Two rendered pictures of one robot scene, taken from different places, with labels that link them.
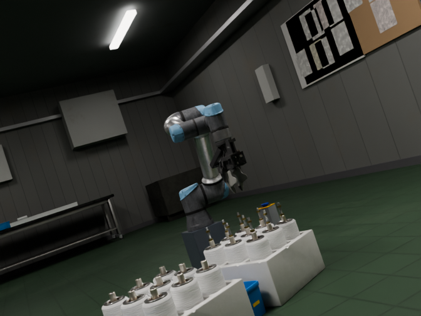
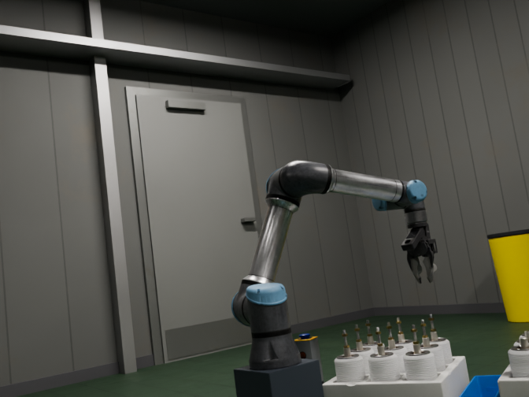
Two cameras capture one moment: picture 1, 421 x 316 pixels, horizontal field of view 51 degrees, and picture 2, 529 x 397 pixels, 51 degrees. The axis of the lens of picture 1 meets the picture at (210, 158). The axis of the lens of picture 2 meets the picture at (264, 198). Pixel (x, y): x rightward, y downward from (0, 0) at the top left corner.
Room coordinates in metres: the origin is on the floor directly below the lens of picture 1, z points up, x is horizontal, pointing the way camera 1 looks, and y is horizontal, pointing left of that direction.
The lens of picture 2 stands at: (2.71, 1.79, 0.56)
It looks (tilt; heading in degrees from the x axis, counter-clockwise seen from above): 8 degrees up; 259
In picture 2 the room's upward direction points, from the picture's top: 8 degrees counter-clockwise
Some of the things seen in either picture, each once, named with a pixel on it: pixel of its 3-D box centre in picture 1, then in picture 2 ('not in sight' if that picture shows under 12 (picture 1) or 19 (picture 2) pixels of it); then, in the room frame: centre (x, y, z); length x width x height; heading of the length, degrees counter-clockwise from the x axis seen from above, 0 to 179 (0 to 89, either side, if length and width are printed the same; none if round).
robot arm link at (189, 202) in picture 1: (192, 197); (267, 306); (2.42, 0.16, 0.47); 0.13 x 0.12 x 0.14; 99
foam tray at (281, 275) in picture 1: (260, 269); (400, 396); (1.97, -0.05, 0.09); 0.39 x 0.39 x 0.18; 50
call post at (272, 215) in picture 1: (275, 236); (311, 384); (2.24, -0.18, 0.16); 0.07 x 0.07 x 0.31; 50
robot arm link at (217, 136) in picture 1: (222, 136); (415, 218); (1.79, -0.07, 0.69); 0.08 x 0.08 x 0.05
